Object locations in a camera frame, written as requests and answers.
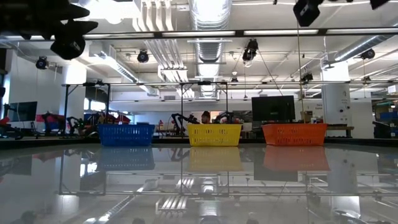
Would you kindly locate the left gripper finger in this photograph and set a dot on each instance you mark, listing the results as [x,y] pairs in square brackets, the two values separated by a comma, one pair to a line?
[76,12]
[82,27]

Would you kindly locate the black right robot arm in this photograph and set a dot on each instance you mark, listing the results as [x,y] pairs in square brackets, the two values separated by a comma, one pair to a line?
[306,11]

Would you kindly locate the black background robot arm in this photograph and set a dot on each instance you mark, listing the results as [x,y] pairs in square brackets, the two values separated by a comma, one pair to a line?
[180,119]
[225,117]

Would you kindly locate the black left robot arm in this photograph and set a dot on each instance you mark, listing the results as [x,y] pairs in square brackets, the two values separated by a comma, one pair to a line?
[12,15]

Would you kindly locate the black ceiling spotlight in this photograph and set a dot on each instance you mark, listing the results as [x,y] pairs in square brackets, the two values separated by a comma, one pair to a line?
[307,77]
[250,50]
[42,63]
[367,53]
[143,57]

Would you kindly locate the white ceiling pipe bundle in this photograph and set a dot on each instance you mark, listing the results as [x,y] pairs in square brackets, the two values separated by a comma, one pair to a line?
[164,46]

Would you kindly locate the red board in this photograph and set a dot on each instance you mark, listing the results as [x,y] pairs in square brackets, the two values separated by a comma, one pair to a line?
[57,118]

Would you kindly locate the black monitor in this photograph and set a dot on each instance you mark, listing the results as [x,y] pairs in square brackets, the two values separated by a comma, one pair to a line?
[273,108]
[23,110]

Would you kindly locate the blue plastic basket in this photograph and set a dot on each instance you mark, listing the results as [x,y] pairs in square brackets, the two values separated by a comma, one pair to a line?
[126,137]

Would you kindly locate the person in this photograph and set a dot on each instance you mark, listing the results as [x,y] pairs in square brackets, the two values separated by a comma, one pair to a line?
[205,117]

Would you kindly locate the yellow plastic basket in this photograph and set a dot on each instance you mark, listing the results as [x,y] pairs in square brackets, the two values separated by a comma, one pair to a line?
[214,137]

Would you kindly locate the orange plastic basket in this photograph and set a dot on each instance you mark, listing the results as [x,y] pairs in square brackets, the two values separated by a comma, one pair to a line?
[293,137]

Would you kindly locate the brown cardboard box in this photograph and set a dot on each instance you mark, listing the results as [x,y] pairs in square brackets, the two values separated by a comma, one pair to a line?
[306,116]

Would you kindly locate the white round column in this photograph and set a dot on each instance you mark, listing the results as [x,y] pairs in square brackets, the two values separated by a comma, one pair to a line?
[335,105]

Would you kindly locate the wooden side table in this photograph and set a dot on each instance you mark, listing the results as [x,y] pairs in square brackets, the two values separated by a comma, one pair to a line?
[340,127]

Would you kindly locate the black overhead frame bar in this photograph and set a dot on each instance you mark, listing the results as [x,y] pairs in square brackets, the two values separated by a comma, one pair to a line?
[155,34]

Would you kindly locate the black metal workstation frame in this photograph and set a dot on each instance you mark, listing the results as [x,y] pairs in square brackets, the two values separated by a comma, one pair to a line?
[140,84]

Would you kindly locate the silver ceiling air duct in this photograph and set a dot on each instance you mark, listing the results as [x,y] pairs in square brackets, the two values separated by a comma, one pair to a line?
[210,49]

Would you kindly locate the black metal table frame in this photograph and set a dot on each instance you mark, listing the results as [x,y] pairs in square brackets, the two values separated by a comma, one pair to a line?
[171,141]

